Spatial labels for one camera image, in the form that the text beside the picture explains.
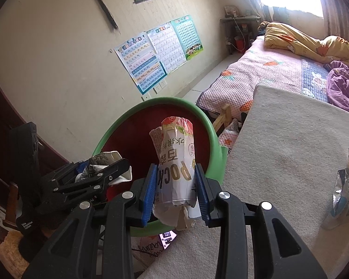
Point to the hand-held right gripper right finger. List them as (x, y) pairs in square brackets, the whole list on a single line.
[(203, 197)]

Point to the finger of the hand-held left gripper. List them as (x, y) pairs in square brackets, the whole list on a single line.
[(62, 173), (104, 177)]

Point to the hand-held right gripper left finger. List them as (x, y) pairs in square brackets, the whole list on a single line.
[(148, 197)]

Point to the white patterned paper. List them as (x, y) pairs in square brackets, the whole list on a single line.
[(116, 177)]

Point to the white and red snack packet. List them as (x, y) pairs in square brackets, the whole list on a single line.
[(174, 162)]

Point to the green basin with red inside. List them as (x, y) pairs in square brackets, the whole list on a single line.
[(128, 133)]

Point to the white printed bag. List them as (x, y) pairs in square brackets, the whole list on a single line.
[(154, 247)]

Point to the dark wooden door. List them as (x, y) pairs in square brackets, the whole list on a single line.
[(3, 128)]

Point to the beige fluffy mat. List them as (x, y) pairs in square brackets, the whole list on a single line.
[(5, 252)]

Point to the silver blue snack wrapper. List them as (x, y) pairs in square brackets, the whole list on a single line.
[(341, 197)]

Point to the pink knitted bedspread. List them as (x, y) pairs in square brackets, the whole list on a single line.
[(264, 72)]

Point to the small red bucket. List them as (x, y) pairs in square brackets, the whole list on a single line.
[(240, 43)]

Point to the blue patterned blanket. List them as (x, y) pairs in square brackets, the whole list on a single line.
[(314, 78)]

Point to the dark side table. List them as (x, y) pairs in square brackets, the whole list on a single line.
[(229, 27)]

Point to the purple quilt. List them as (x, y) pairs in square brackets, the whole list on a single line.
[(344, 87)]

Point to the yellow printed quilt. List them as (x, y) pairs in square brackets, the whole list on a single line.
[(293, 39)]

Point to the dark clothes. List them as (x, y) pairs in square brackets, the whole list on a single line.
[(276, 14)]

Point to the wooden bed frame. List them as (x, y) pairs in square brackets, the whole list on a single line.
[(222, 119)]

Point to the white wall socket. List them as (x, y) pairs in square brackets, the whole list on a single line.
[(160, 86)]

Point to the blue striped wall poster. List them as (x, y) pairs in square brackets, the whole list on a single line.
[(139, 61)]

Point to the white chart wall poster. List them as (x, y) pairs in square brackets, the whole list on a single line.
[(167, 46)]

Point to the green grid wall poster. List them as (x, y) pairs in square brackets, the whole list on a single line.
[(189, 36)]

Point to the black wall-hung brush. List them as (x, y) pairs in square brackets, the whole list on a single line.
[(104, 8)]

